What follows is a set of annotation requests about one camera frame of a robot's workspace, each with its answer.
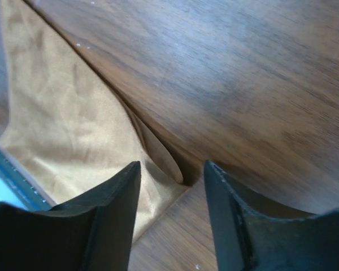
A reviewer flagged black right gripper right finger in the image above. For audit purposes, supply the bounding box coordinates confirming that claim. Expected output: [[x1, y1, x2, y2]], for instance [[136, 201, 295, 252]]
[[203, 161, 339, 270]]

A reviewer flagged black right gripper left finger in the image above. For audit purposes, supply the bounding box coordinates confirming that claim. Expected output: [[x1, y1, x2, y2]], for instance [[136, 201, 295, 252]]
[[0, 161, 141, 270]]

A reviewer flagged brown cloth napkin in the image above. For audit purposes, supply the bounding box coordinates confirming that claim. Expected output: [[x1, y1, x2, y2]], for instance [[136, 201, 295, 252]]
[[0, 1, 184, 240]]

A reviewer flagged aluminium frame rail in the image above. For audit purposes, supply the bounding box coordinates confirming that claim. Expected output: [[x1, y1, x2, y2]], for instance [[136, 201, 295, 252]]
[[0, 149, 55, 211]]

